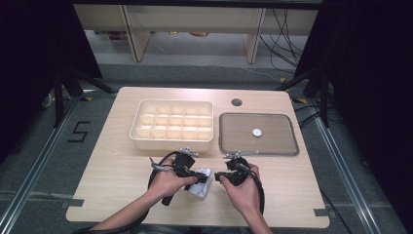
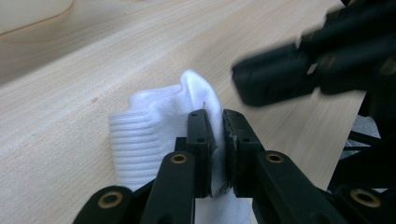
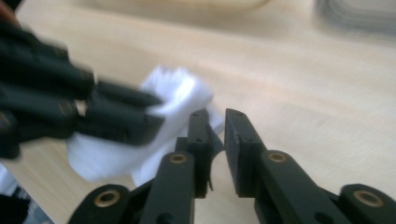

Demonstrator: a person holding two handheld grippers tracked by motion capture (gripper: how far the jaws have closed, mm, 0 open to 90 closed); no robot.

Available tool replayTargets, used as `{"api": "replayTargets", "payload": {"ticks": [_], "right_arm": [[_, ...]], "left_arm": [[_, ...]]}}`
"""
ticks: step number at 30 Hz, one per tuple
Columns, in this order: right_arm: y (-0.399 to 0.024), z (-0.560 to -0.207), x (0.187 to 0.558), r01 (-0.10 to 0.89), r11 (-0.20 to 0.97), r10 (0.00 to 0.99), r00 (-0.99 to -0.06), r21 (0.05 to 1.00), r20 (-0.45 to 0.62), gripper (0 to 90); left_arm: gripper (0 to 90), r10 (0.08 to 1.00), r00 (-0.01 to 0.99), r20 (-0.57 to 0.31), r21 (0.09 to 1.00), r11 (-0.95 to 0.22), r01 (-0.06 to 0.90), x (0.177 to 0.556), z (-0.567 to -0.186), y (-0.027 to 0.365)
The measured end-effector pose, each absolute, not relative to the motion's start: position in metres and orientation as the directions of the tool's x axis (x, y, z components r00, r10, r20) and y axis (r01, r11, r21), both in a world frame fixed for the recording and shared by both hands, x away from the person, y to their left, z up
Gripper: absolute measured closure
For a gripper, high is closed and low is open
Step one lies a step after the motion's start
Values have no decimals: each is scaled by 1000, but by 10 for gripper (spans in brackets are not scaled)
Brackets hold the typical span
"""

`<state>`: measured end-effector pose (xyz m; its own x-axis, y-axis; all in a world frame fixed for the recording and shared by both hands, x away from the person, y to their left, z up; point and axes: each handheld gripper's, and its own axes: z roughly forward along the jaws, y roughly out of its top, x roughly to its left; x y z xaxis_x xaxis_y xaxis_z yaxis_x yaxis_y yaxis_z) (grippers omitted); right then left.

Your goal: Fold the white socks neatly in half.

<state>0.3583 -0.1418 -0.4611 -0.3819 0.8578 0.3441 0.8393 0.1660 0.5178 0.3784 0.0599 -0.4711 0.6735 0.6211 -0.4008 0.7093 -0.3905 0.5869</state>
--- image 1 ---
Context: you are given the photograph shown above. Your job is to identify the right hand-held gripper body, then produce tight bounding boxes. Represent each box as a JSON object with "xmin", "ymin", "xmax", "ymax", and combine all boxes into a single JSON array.
[{"xmin": 222, "ymin": 150, "xmax": 251, "ymax": 187}]

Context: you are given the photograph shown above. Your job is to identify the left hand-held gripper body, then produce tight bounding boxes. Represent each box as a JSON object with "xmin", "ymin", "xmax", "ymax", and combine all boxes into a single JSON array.
[{"xmin": 161, "ymin": 147, "xmax": 200, "ymax": 207}]

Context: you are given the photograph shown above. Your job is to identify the white sock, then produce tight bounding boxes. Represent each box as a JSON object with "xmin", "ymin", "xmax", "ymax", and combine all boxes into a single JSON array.
[{"xmin": 187, "ymin": 167, "xmax": 214, "ymax": 199}]

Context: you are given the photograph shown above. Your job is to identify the person's right hand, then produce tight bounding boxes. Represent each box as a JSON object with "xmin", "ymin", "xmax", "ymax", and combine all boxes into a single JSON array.
[{"xmin": 219, "ymin": 163, "xmax": 261, "ymax": 216}]

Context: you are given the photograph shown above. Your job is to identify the person's left hand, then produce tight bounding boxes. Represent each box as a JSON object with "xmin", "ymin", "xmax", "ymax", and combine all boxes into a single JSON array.
[{"xmin": 147, "ymin": 158, "xmax": 199, "ymax": 205}]

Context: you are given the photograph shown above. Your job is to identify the cream divided storage box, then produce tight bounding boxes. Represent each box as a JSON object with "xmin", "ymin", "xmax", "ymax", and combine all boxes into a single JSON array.
[{"xmin": 129, "ymin": 97, "xmax": 215, "ymax": 153}]

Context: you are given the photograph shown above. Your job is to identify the black metal stand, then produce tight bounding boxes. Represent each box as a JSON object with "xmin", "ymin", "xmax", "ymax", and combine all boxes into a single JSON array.
[
  {"xmin": 276, "ymin": 67, "xmax": 331, "ymax": 130},
  {"xmin": 53, "ymin": 66, "xmax": 115, "ymax": 129}
]

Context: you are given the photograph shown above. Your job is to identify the light wooden desk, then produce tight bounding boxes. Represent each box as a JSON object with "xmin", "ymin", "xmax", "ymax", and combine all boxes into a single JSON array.
[{"xmin": 71, "ymin": 3, "xmax": 319, "ymax": 64}]

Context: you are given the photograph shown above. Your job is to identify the dark curtain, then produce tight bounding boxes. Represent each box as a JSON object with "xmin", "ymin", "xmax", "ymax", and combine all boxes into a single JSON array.
[
  {"xmin": 0, "ymin": 0, "xmax": 103, "ymax": 165},
  {"xmin": 293, "ymin": 0, "xmax": 413, "ymax": 233}
]

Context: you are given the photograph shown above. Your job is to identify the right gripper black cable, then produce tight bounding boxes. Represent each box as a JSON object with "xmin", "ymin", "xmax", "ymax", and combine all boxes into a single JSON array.
[{"xmin": 238, "ymin": 161, "xmax": 266, "ymax": 216}]

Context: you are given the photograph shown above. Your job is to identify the black floor cables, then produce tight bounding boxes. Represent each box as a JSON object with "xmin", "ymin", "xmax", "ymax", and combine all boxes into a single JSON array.
[{"xmin": 293, "ymin": 102, "xmax": 329, "ymax": 130}]

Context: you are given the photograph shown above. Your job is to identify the aluminium floor rail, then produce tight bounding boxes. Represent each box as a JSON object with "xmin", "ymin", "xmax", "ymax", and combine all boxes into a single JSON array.
[
  {"xmin": 312, "ymin": 113, "xmax": 382, "ymax": 234},
  {"xmin": 0, "ymin": 97, "xmax": 83, "ymax": 234}
]

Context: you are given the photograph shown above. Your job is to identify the black hanging cables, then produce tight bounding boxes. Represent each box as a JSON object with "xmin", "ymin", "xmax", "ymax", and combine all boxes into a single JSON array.
[{"xmin": 259, "ymin": 8, "xmax": 310, "ymax": 75}]

